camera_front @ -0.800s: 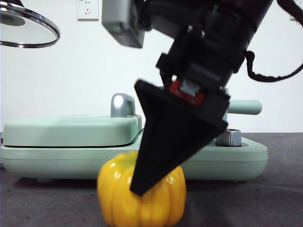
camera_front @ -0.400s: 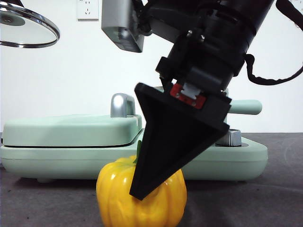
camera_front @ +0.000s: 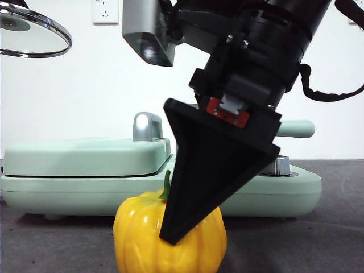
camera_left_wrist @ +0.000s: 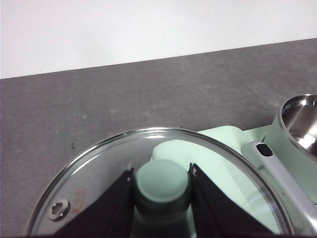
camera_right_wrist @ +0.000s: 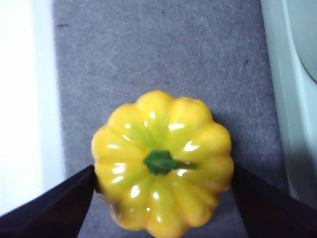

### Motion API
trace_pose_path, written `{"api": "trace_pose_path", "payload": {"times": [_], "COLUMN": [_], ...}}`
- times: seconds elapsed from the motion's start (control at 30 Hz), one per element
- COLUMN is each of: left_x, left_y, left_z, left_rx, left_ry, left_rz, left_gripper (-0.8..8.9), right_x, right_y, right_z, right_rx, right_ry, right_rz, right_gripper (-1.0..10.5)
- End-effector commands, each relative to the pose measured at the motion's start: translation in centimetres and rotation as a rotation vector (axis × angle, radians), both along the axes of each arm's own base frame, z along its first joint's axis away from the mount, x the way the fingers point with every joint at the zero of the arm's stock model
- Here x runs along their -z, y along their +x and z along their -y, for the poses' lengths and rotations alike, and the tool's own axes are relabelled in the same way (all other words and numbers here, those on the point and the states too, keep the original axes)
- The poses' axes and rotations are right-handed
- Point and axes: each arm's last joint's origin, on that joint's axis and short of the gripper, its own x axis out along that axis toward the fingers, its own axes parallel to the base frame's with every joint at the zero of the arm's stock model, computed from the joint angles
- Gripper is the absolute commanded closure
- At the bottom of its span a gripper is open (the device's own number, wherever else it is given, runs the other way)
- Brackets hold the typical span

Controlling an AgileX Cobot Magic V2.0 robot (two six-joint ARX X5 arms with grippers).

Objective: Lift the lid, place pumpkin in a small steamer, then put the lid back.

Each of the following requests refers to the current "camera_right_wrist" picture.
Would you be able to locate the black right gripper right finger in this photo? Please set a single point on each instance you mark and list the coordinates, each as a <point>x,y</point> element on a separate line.
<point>272,210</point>

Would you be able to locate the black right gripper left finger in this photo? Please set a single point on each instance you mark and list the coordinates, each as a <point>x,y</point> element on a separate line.
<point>49,210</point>

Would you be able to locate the yellow pumpkin with green stem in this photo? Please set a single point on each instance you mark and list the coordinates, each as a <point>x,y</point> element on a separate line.
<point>163,168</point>

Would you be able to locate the mint green breakfast machine base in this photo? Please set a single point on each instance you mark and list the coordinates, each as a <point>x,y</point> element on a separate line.
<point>289,99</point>

